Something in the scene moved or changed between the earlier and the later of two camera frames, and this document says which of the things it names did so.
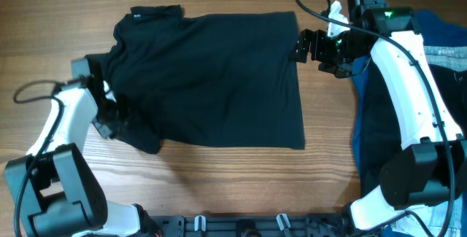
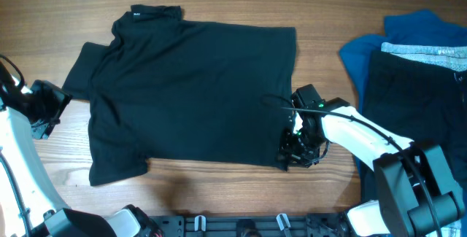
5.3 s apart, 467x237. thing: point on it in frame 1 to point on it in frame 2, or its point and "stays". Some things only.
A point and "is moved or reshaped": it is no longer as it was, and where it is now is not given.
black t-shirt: (209, 80) is moved or reshaped
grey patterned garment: (454, 57) stays
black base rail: (330, 224) stays
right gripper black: (318, 38) to (287, 144)
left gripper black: (109, 130) to (57, 98)
